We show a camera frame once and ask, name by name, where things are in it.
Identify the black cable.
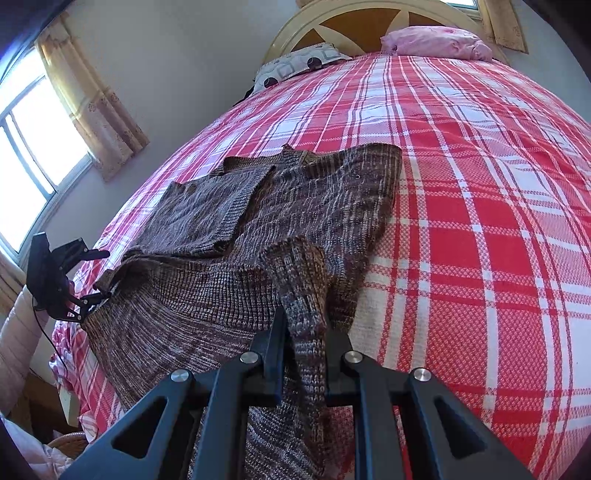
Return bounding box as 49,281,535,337
31,302,66,367

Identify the wooden bedside cabinet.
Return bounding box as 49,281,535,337
23,369,75,439

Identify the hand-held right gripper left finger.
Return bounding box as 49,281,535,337
58,305,289,480

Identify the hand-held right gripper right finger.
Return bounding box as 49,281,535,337
325,330,534,480

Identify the pink pillow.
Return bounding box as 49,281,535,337
379,25,494,62

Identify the pale pink cloth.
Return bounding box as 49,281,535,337
0,411,70,480

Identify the cream wooden headboard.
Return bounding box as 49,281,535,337
262,0,509,68

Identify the grey patterned pillow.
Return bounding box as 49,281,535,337
253,41,352,92

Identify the person's left forearm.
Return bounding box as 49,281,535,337
0,285,51,393

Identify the red plaid bed sheet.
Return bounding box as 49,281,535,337
48,52,591,480

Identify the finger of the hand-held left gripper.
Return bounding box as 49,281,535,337
50,237,112,274
65,288,112,325

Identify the brown knit sweater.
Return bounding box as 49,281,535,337
83,143,402,480

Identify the wicker basket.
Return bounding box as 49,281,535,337
46,431,89,461

